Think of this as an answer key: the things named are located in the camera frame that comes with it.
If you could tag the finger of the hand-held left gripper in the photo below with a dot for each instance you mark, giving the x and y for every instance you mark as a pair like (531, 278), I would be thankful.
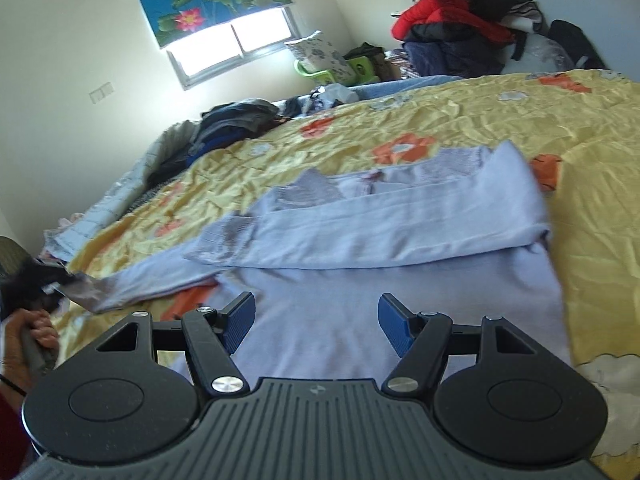
(56, 291)

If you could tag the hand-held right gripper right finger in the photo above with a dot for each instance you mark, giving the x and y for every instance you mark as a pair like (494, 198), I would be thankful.
(392, 325)

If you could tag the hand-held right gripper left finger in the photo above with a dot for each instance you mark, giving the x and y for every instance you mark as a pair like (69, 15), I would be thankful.
(241, 321)

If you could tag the lavender knit sweater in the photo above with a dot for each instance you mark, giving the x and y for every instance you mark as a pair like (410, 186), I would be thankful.
(380, 310)

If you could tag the person's left forearm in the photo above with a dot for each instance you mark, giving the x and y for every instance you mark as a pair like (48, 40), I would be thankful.
(10, 430)

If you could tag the heap of dark folded clothes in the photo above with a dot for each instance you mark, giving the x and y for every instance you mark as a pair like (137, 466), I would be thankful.
(225, 125)

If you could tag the pile of dark clothes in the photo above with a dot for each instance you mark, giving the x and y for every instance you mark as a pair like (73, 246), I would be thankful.
(450, 57)

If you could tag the person's left hand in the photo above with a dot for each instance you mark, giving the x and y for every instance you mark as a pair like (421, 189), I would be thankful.
(42, 332)

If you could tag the olive striped cloth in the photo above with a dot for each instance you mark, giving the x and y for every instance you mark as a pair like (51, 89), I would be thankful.
(11, 255)

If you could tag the light blue checked quilt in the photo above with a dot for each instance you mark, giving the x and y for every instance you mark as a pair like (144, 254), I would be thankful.
(105, 205)

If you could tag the blue blanket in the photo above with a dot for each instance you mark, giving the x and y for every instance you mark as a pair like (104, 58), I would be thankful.
(400, 85)

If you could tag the yellow floral bedsheet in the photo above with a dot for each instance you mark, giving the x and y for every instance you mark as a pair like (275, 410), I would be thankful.
(500, 110)

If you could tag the green plastic stool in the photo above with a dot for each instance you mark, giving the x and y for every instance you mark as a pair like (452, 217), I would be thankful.
(362, 66)

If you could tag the floral pillow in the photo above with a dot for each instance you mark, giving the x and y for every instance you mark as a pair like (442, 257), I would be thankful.
(317, 52)

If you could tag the window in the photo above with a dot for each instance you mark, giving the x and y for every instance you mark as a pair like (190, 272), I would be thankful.
(240, 40)

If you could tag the red puffer jacket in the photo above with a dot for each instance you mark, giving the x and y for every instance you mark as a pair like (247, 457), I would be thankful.
(445, 15)

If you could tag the black bag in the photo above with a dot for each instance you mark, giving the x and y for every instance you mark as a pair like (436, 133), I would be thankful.
(575, 42)

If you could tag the white wall switch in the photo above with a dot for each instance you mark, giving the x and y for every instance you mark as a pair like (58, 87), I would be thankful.
(102, 92)

